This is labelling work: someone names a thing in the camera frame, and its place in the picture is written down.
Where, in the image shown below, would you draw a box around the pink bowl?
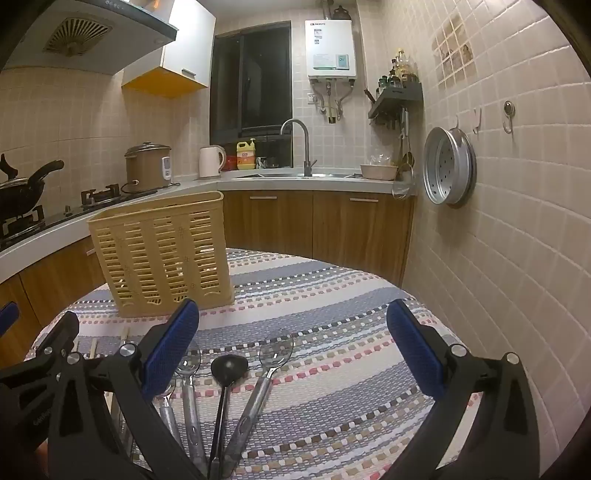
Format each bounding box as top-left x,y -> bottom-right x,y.
360,163 -> 399,181

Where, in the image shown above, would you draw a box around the row of seasoning bottles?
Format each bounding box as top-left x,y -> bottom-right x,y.
378,48 -> 421,89

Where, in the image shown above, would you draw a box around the white electric kettle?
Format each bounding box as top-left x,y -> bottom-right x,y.
198,145 -> 227,179

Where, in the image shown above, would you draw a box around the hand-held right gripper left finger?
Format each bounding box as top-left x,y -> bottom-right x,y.
47,298 -> 209,480

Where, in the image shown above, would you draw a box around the yellow plastic utensil basket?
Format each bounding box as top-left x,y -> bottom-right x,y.
87,191 -> 236,318

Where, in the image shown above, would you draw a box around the striped woven tablecloth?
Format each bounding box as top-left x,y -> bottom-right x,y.
23,248 -> 477,480

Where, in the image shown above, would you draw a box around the grey range hood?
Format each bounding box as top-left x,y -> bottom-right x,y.
0,0 -> 179,75

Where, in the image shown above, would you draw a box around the hanging metal ladle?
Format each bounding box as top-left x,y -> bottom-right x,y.
399,108 -> 416,172

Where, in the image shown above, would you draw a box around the black wok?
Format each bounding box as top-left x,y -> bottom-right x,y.
0,154 -> 65,219

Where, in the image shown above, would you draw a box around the large round-handled metal spoon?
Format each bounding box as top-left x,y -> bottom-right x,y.
217,335 -> 295,480

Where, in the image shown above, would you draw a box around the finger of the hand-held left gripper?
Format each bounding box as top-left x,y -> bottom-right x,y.
0,301 -> 20,337
0,311 -> 81,398

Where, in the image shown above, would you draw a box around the water heater pipes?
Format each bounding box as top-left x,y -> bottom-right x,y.
313,78 -> 354,123

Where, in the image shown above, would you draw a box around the wooden base cabinets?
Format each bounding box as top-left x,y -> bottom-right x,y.
0,189 -> 415,370

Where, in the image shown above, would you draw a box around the brown rice cooker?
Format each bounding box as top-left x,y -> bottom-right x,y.
124,142 -> 173,192

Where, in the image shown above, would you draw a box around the black plastic ladle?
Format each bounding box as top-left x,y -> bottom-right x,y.
207,354 -> 249,480

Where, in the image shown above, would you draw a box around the yellow detergent bottle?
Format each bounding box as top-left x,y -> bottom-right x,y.
236,137 -> 257,171

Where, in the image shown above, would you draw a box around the dark wall spice rack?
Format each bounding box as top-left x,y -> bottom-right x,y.
368,83 -> 424,128

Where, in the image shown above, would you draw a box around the black gas stove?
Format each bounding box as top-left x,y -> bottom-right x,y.
0,184 -> 154,251

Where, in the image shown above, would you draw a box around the round metal steamer tray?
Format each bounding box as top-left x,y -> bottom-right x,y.
423,127 -> 478,206

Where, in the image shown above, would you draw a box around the white wall cabinet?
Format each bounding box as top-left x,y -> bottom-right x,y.
121,0 -> 217,99

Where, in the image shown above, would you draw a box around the grey kitchen countertop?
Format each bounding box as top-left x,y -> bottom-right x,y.
0,172 -> 417,285

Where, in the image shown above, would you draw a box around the white water heater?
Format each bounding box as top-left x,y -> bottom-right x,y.
305,18 -> 357,79

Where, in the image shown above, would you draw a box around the dark kitchen window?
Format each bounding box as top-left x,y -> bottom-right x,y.
210,21 -> 295,169

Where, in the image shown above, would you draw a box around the clear plastic spoon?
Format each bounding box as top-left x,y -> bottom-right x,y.
174,342 -> 209,476

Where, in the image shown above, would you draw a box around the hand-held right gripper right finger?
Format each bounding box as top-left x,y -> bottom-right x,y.
385,298 -> 542,480

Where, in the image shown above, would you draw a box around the metal kitchen faucet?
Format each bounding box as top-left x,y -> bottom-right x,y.
280,119 -> 317,177

